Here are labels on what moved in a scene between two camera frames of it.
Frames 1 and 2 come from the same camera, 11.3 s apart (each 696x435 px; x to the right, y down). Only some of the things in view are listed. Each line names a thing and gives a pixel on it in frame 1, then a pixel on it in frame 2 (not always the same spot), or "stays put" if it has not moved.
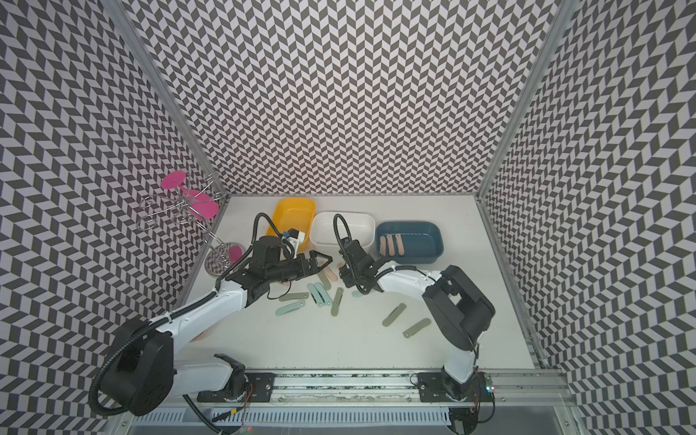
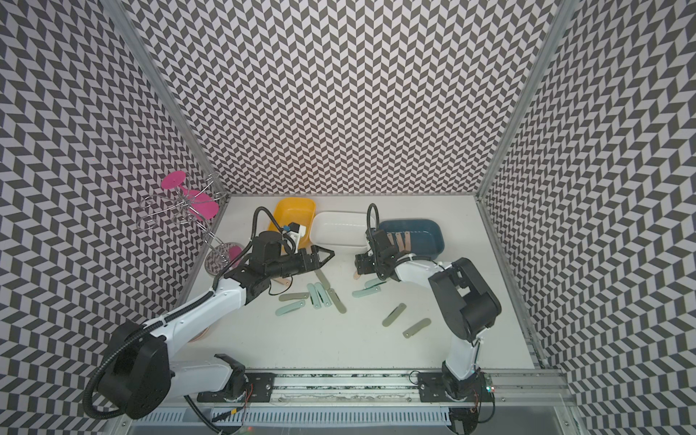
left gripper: (302, 260) stays put
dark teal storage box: (423, 243) stays put
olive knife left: (294, 296) stays put
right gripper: (345, 276) -> (362, 265)
